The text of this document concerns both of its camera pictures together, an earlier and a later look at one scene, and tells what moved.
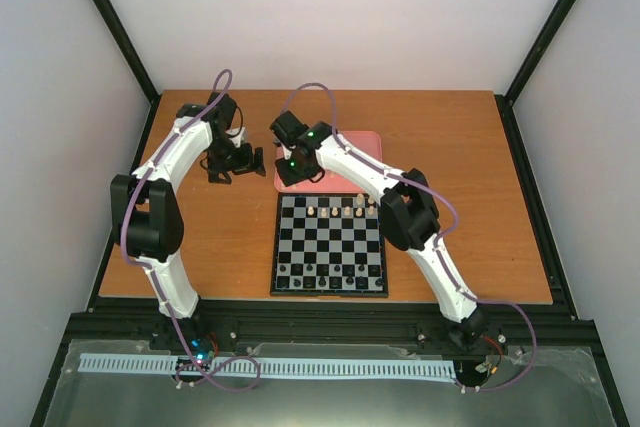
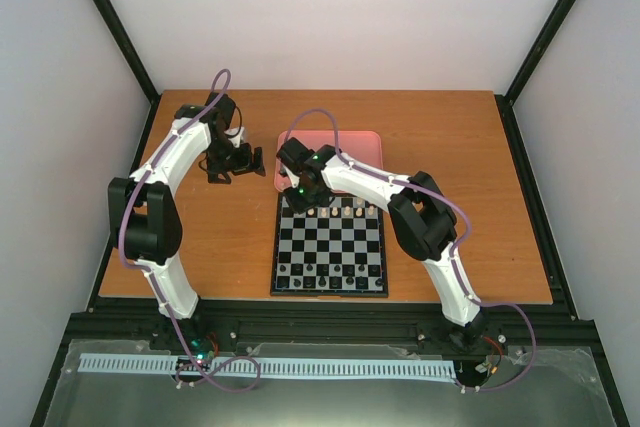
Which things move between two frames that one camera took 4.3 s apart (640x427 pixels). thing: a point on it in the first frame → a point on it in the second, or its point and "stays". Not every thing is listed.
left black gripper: (246, 164) stays
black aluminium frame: (554, 328) stays
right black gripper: (288, 179) → (300, 208)
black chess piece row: (333, 276) stays
